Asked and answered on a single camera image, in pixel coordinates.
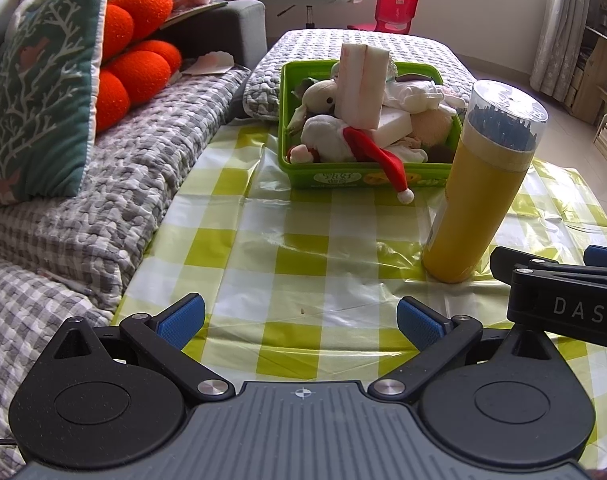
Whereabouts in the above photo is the pink fuzzy sock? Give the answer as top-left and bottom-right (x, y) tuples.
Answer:
(411, 108), (453, 148)

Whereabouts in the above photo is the white foam block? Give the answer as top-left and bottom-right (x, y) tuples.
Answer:
(369, 106), (412, 148)

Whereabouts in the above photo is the santa hat plush toy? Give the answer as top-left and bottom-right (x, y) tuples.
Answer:
(286, 115), (414, 204)

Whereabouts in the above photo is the white glove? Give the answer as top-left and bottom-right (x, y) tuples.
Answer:
(384, 80), (467, 115)

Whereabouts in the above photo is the pink foam block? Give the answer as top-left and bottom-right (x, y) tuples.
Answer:
(335, 44), (390, 129)

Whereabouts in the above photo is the green terry cloth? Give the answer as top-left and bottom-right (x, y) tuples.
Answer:
(386, 141), (428, 164)

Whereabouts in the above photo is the grey checkered sofa cover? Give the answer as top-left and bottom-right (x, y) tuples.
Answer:
(0, 65), (253, 478)

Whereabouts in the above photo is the yellow cylinder canister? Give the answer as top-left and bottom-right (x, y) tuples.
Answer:
(422, 80), (549, 284)

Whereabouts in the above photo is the green plastic bin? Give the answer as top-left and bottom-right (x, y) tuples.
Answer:
(278, 60), (462, 188)

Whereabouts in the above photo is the green tree pattern pillow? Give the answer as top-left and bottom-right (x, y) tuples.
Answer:
(0, 0), (107, 207)

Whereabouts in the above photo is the orange bumpy cushion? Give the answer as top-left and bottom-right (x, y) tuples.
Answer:
(95, 0), (183, 133)

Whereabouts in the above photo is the white paper scrap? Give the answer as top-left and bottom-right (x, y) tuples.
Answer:
(182, 51), (234, 76)

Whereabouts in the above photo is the grey curtain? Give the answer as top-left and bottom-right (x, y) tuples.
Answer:
(530, 0), (590, 102)

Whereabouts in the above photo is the grey sofa armrest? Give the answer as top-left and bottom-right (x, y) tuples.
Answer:
(155, 0), (268, 70)

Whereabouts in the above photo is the red plastic chair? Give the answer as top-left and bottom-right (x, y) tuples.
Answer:
(348, 0), (418, 35)

